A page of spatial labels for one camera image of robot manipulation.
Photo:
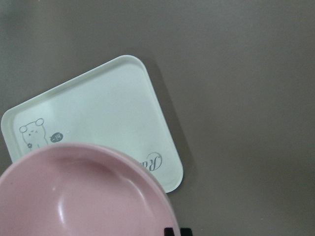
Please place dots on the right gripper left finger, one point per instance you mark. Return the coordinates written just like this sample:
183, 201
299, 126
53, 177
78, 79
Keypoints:
169, 231

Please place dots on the small pink bowl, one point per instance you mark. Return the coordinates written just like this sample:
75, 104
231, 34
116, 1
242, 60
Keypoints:
82, 190

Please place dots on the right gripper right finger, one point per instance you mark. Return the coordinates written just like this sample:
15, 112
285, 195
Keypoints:
186, 230

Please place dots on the cream rectangular serving tray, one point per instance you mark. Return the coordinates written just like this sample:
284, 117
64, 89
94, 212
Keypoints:
113, 105

